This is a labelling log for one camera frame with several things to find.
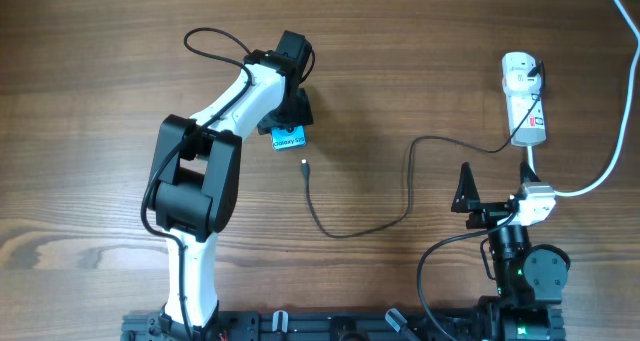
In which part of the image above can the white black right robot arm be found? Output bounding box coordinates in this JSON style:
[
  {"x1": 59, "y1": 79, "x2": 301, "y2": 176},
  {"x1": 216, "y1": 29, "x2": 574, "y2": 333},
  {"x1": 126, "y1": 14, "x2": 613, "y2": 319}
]
[{"x1": 451, "y1": 162, "x2": 571, "y2": 341}]

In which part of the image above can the white power strip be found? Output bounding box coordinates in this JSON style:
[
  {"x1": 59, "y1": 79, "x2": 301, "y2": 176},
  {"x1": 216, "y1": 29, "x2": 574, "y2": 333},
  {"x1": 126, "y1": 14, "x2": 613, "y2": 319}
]
[{"x1": 502, "y1": 52, "x2": 546, "y2": 147}]

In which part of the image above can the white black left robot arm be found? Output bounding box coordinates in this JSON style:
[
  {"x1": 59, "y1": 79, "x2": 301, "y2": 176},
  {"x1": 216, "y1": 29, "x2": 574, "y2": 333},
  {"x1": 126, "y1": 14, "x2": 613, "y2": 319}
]
[{"x1": 140, "y1": 31, "x2": 315, "y2": 340}]

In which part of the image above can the white power strip cord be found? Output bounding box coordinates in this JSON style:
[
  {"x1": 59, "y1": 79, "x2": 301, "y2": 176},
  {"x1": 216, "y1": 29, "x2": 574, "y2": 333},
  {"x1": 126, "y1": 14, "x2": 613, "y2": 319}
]
[{"x1": 525, "y1": 0, "x2": 640, "y2": 198}]

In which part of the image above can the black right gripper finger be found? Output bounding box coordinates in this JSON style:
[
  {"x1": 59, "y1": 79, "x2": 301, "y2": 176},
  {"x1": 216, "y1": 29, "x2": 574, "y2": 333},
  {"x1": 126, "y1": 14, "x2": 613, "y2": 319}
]
[
  {"x1": 519, "y1": 161, "x2": 540, "y2": 184},
  {"x1": 451, "y1": 162, "x2": 481, "y2": 213}
]

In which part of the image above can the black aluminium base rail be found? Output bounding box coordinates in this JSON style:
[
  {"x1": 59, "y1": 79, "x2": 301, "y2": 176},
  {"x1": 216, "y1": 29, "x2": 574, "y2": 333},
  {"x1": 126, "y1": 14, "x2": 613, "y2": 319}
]
[{"x1": 121, "y1": 307, "x2": 567, "y2": 341}]

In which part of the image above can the black usb charging cable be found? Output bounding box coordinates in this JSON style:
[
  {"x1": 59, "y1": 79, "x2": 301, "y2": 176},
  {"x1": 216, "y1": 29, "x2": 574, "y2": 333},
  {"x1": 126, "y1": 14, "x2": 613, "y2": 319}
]
[{"x1": 300, "y1": 60, "x2": 547, "y2": 240}]

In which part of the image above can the white usb charger plug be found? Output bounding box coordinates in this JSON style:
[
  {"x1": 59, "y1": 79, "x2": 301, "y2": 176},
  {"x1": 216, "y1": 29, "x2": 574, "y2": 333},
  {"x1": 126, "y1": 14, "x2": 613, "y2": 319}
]
[{"x1": 502, "y1": 69, "x2": 542, "y2": 96}]

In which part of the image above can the cyan screen smartphone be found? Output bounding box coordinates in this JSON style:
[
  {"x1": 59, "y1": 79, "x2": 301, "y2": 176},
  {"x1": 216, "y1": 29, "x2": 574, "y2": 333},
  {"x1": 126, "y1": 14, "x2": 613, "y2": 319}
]
[{"x1": 271, "y1": 126, "x2": 306, "y2": 151}]

